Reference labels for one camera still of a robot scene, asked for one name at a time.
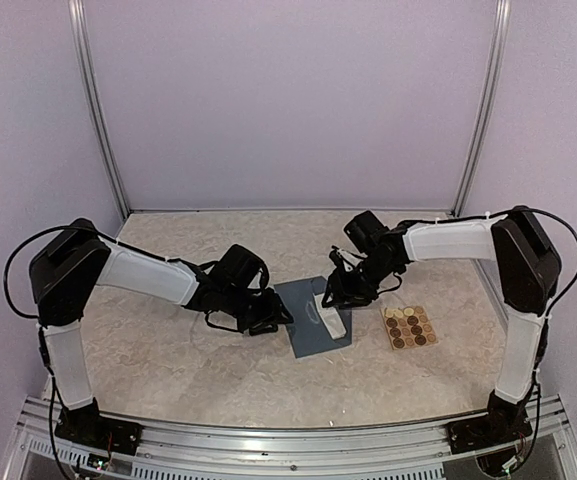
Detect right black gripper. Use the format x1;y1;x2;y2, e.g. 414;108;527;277
321;254;397;309

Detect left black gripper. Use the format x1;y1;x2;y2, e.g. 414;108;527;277
222;284;294;336

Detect beige letter with border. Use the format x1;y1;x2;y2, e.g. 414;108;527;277
314;294;347;340

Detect blue paper envelope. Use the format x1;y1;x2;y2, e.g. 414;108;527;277
274;276;352;359

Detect brown sticker sheet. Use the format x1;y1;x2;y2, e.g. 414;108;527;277
382;305;438;351

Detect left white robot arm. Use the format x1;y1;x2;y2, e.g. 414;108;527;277
3;218;293;445

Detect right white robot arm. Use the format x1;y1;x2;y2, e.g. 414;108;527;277
321;205;568;444

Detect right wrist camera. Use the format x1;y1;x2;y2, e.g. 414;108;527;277
329;246;364;272

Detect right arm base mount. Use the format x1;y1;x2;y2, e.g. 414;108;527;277
446;391;533;454

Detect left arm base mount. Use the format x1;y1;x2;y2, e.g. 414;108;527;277
55;399;142;456

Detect front aluminium rail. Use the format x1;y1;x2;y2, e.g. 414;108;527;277
1;397;577;479

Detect right aluminium frame post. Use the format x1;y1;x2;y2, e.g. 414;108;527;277
451;0;511;217

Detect aluminium frame post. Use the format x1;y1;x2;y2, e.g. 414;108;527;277
68;0;132;221
451;0;511;217

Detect left aluminium frame post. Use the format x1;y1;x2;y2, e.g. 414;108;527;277
68;0;132;221

